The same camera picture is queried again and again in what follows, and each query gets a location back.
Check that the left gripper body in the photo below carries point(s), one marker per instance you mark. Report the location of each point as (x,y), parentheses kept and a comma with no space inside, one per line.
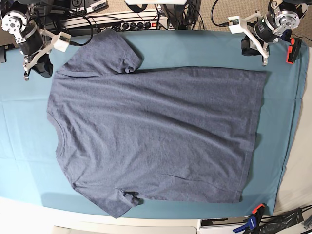
(262,27)

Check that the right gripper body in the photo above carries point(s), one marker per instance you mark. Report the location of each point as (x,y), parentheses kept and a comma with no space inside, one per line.
(30,48)

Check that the blue-grey heathered T-shirt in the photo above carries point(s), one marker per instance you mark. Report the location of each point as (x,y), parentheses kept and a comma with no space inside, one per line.
(182,134)

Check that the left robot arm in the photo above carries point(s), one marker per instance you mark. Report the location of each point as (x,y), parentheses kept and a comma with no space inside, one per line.
(287,17)

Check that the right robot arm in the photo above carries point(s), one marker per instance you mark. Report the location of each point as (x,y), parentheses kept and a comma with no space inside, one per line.
(24,23)

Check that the black clamp left edge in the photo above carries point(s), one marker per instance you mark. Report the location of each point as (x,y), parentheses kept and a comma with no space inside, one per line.
(3,51)

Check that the orange black clamp top right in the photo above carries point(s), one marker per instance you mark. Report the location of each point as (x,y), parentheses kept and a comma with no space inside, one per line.
(293,50)

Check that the white power strip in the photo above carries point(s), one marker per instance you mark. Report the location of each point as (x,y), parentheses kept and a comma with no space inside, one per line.
(155,24)

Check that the black plastic bag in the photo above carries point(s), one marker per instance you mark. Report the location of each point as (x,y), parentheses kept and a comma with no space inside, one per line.
(281,222)

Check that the orange blue clamp bottom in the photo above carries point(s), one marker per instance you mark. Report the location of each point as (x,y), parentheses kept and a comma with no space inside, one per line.
(252,224)

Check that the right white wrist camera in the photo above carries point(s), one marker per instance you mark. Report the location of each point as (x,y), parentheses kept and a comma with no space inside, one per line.
(62,42)

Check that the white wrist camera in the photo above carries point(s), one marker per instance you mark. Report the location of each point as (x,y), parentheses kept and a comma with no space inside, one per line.
(235,26)
(62,42)

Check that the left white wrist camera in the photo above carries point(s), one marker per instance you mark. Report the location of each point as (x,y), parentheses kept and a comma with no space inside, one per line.
(235,26)

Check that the white overhead camera mount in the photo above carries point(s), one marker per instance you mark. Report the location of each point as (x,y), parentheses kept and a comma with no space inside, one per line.
(170,2)

